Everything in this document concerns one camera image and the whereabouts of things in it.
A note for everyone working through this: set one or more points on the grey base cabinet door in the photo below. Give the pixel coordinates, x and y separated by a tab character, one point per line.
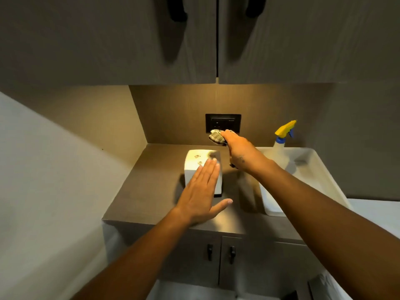
187	256
265	268

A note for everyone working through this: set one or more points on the person's left little finger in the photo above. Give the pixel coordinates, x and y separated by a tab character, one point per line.
195	176

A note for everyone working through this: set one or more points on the white box with floral print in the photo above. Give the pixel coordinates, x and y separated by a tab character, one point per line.
195	167

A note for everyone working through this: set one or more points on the white plastic tray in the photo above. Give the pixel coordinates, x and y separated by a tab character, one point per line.
312	174

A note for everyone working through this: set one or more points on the person's right forearm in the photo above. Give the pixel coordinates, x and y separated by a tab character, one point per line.
328	234

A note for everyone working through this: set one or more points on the checkered cleaning cloth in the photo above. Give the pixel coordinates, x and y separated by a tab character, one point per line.
216	137

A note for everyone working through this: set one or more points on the spray bottle with yellow trigger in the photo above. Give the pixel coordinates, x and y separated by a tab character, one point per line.
280	149

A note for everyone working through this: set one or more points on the person's left hand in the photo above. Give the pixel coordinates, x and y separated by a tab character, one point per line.
197	203

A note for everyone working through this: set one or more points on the person's left thumb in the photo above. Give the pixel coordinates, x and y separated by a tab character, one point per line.
223	206

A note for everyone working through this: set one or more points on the grey wooden wall cabinet door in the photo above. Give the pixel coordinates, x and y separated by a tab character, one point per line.
93	40
312	37

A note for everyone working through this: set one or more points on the person's left forearm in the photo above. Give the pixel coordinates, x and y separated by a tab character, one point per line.
134	262

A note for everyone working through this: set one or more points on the black wall socket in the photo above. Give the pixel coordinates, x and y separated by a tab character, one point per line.
222	121

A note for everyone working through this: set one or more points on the person's right hand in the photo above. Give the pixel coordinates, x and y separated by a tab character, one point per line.
243	154

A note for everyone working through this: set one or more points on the person's right fingers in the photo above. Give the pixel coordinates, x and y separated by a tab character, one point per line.
228	136

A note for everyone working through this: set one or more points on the person's left middle finger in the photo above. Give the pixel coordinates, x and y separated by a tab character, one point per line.
208	171

